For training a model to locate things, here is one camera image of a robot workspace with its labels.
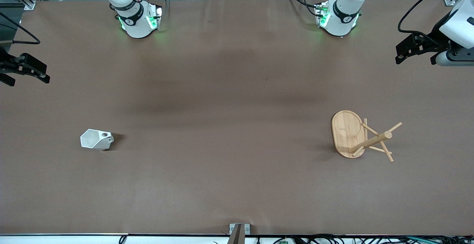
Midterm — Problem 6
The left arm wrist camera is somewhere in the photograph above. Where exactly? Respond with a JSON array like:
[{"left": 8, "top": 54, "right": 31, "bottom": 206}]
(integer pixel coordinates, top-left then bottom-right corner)
[{"left": 430, "top": 49, "right": 474, "bottom": 67}]

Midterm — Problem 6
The white faceted cup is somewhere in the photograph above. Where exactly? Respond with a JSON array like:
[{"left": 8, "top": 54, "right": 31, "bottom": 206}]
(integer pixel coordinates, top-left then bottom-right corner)
[{"left": 80, "top": 129, "right": 114, "bottom": 151}]

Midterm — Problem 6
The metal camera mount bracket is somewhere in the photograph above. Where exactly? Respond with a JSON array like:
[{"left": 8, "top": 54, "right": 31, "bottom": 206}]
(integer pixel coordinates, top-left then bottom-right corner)
[{"left": 227, "top": 223, "right": 251, "bottom": 244}]

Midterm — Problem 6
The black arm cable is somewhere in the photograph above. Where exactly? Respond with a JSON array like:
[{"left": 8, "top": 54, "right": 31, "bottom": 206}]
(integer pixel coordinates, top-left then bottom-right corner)
[
  {"left": 398, "top": 0, "right": 460, "bottom": 46},
  {"left": 0, "top": 13, "right": 40, "bottom": 45}
]

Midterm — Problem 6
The brown table cover sheet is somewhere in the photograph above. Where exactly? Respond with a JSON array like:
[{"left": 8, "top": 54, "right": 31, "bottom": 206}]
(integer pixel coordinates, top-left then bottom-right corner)
[{"left": 0, "top": 0, "right": 474, "bottom": 236}]

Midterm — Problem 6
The wooden cup rack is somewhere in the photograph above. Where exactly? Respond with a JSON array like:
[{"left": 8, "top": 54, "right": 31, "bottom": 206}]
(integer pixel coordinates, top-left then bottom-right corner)
[{"left": 331, "top": 110, "right": 403, "bottom": 163}]

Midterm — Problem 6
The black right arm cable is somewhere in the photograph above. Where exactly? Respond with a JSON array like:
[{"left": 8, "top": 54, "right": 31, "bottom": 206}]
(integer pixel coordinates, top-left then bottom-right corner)
[{"left": 0, "top": 13, "right": 40, "bottom": 45}]

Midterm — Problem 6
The tangled black cable bundle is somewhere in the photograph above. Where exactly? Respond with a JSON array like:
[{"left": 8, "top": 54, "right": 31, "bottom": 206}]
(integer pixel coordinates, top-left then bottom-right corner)
[{"left": 274, "top": 234, "right": 474, "bottom": 244}]

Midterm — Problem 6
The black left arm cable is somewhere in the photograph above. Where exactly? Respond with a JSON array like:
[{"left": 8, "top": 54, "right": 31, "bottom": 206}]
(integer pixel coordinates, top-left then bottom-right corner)
[{"left": 398, "top": 0, "right": 460, "bottom": 46}]

